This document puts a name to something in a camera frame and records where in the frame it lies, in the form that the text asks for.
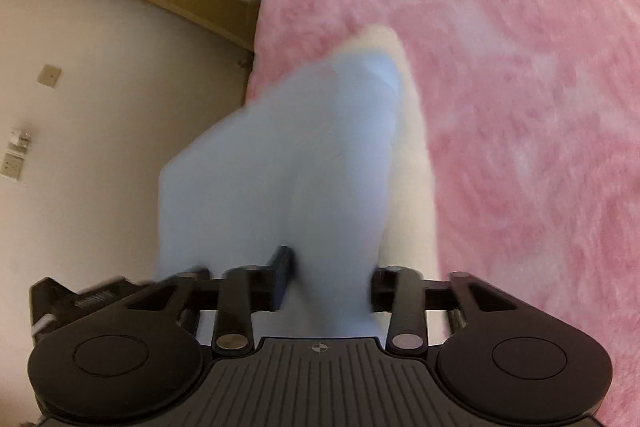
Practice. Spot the beige wall socket plate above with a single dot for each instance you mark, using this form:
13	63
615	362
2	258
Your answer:
11	167

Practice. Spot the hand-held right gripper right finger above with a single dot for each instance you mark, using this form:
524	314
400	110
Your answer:
379	292

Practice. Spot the pink floral blanket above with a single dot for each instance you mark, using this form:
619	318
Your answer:
525	107

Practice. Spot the small white wall bracket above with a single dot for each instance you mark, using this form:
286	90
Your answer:
21	137

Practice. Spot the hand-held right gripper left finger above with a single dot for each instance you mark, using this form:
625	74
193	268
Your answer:
281	277

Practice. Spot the light blue garment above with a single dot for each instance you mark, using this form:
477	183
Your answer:
275	157

